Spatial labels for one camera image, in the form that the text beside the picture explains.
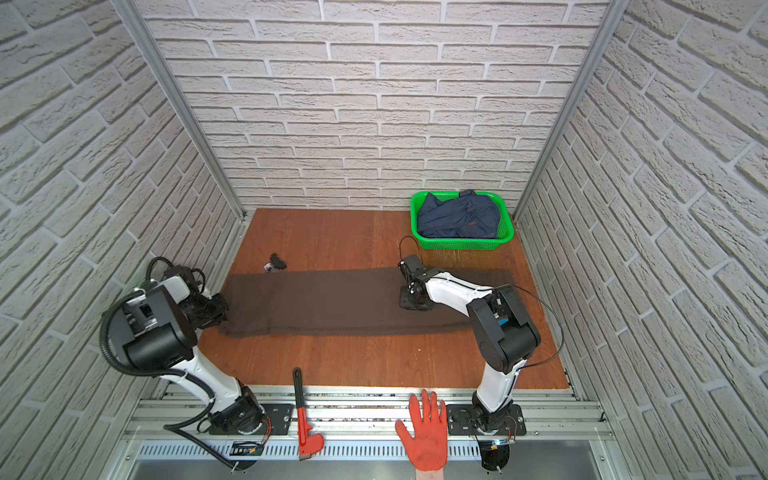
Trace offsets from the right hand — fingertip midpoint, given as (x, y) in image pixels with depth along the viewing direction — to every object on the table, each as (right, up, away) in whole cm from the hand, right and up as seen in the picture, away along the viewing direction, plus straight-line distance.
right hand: (414, 302), depth 94 cm
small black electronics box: (-43, -32, -22) cm, 58 cm away
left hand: (-60, -2, -3) cm, 60 cm away
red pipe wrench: (-27, -29, -25) cm, 47 cm away
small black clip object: (-49, +12, +9) cm, 51 cm away
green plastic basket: (+35, +24, +11) cm, 44 cm away
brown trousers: (-17, +1, -4) cm, 18 cm away
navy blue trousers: (+22, +30, +15) cm, 40 cm away
